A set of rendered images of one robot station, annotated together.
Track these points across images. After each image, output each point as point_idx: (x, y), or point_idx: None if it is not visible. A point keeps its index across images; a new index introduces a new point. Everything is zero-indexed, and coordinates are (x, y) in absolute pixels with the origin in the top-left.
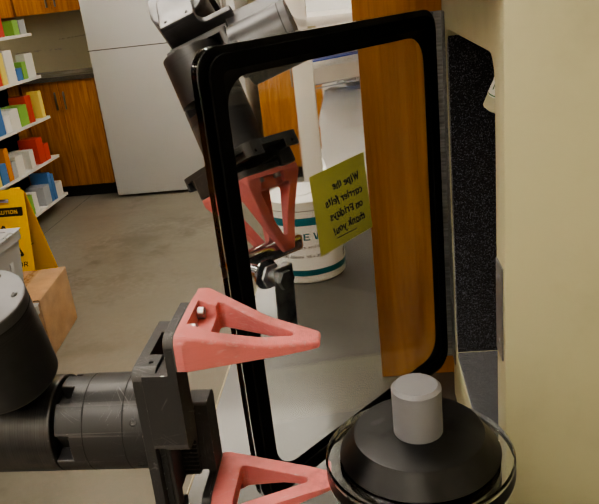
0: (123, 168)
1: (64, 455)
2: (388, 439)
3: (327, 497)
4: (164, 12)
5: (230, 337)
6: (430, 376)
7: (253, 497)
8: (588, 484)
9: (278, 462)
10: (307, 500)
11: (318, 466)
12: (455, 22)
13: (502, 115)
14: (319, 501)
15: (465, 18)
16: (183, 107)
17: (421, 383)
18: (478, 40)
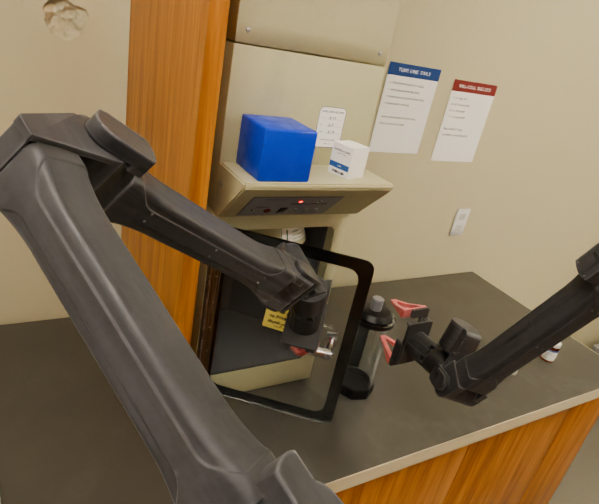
0: None
1: None
2: (382, 312)
3: (288, 431)
4: (313, 276)
5: (413, 304)
6: (374, 296)
7: (303, 458)
8: None
9: (385, 345)
10: (294, 438)
11: (271, 441)
12: (261, 225)
13: (342, 239)
14: (292, 433)
15: (288, 221)
16: (321, 312)
17: (377, 297)
18: (312, 225)
